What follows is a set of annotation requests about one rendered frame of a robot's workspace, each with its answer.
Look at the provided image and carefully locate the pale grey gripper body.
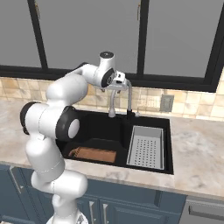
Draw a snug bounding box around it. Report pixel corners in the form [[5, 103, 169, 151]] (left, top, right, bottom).
[[100, 79, 130, 92]]

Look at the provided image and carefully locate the grey sink faucet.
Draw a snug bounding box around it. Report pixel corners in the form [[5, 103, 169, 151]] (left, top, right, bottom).
[[108, 80, 137, 121]]

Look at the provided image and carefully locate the black kitchen sink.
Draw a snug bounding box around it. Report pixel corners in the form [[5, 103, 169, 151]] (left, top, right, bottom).
[[55, 108, 175, 176]]

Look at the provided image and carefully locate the brown wooden cutting board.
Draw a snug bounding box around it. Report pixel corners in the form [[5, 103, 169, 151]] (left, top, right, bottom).
[[67, 146, 118, 164]]

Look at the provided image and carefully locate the black framed window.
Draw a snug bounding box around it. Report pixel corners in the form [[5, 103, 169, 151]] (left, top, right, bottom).
[[0, 0, 224, 94]]

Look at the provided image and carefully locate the grey perforated drain basket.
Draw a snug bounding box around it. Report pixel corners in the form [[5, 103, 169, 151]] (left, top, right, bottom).
[[125, 125, 165, 171]]

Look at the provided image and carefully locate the blue false drawer front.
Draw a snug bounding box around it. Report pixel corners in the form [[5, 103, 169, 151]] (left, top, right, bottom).
[[86, 178, 188, 212]]

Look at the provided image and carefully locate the blue cupboard door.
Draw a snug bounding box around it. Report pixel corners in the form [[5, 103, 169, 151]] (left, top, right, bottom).
[[100, 199, 179, 224], [0, 164, 40, 224], [76, 194, 101, 224]]

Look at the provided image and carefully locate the grey dishwasher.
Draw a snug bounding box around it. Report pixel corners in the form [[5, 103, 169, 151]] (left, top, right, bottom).
[[178, 197, 224, 224]]

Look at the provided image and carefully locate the grey wall outlet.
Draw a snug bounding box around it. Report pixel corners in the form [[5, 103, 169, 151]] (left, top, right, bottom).
[[159, 94, 175, 113]]

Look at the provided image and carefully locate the small brass window handle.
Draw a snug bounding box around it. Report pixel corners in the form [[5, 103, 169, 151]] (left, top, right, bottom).
[[136, 2, 142, 22], [34, 0, 41, 19]]

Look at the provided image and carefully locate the grey cupboard door handle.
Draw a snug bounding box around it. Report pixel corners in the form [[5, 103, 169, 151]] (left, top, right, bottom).
[[88, 200, 96, 224], [9, 165, 24, 195], [0, 214, 22, 224], [101, 203, 109, 224]]

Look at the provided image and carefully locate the grey dishwasher handle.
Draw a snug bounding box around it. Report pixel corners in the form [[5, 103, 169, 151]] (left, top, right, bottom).
[[187, 205, 224, 221]]

